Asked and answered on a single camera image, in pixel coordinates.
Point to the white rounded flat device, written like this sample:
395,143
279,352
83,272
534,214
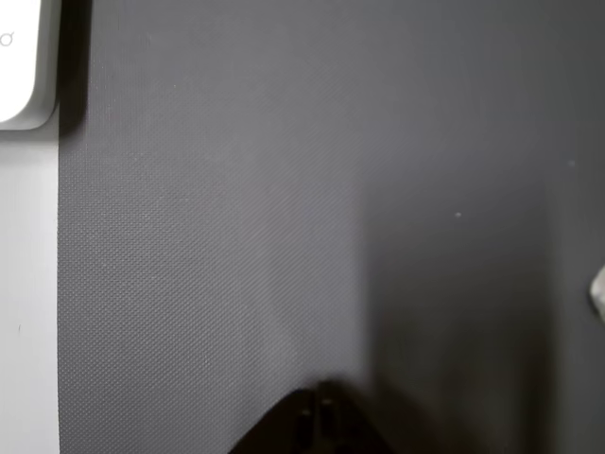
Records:
19,71

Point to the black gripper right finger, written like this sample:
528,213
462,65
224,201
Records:
345,425

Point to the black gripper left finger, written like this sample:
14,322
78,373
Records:
288,425

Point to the white small object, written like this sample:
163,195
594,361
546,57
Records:
599,293

